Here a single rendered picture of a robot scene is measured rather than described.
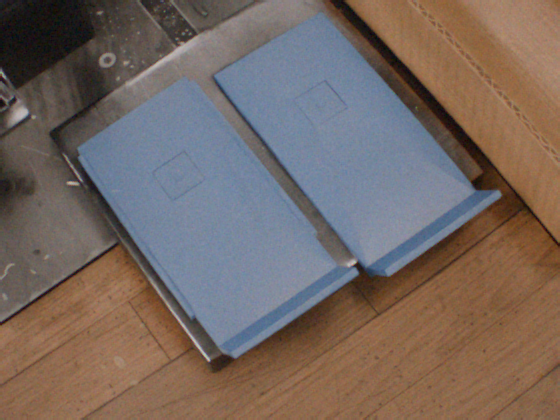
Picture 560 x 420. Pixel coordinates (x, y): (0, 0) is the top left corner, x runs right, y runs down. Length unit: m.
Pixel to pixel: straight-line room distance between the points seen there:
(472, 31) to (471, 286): 0.15
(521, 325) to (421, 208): 0.08
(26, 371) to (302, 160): 0.18
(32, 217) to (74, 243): 0.03
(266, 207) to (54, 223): 0.12
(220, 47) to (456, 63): 0.14
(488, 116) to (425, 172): 0.04
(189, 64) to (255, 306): 0.15
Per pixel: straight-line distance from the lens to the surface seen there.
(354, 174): 0.63
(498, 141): 0.63
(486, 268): 0.64
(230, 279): 0.61
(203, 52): 0.68
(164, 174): 0.64
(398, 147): 0.64
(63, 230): 0.66
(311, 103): 0.65
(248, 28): 0.68
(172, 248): 0.62
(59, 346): 0.64
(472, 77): 0.61
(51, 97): 0.70
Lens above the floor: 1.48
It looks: 64 degrees down
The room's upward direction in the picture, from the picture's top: 9 degrees counter-clockwise
